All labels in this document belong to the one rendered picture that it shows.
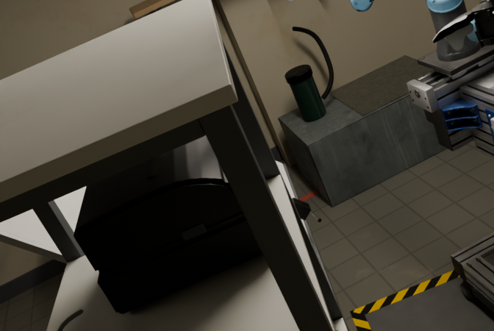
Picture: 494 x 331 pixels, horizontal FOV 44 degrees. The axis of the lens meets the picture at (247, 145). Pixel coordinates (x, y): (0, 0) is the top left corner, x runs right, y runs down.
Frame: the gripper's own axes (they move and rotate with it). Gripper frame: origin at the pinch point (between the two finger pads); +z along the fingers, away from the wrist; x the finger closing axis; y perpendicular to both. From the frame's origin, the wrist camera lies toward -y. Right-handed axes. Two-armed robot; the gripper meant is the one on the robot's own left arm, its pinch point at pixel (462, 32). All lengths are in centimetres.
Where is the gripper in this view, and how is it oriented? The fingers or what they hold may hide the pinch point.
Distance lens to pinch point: 129.8
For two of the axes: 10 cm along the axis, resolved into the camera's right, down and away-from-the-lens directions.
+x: -5.6, 0.3, 8.3
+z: -6.9, 5.4, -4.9
